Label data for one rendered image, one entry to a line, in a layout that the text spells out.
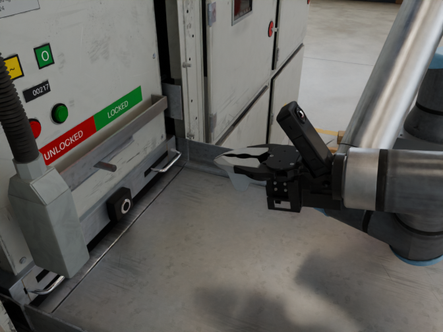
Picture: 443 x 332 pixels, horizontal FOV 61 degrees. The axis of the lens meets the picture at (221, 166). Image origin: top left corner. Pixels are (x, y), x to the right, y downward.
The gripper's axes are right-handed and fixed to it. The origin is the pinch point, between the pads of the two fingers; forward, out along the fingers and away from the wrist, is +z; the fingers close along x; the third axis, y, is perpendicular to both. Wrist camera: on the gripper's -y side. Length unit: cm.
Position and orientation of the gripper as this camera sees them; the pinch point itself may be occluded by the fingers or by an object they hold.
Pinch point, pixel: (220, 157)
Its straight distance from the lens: 63.2
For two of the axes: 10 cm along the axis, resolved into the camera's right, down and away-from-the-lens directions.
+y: 1.6, 8.5, 5.1
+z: -9.1, -0.7, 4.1
